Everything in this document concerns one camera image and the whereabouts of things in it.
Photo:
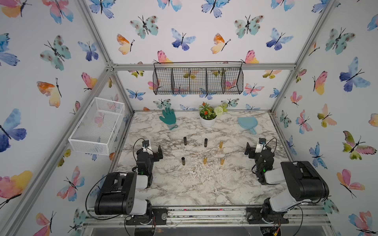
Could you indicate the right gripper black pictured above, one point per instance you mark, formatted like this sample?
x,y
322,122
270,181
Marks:
x,y
252,150

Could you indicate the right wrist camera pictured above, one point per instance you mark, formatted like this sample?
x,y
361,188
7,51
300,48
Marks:
x,y
260,145

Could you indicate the green rubber glove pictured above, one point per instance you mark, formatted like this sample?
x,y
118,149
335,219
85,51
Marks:
x,y
168,117

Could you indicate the black wire wall basket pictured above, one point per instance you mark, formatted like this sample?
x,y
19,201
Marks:
x,y
201,78

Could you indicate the light blue hand mirror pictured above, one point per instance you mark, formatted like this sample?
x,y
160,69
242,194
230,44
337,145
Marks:
x,y
248,123

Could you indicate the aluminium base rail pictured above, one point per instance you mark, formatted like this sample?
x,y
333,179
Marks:
x,y
211,216

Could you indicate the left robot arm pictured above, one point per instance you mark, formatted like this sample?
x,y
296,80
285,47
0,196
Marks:
x,y
117,195

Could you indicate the white potted artificial plant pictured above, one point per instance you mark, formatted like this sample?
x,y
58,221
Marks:
x,y
209,114

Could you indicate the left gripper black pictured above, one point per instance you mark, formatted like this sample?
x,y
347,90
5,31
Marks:
x,y
154,154

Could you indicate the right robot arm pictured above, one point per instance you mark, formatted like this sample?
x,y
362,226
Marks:
x,y
304,186

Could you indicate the white mesh wall basket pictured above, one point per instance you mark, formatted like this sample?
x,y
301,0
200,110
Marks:
x,y
96,131

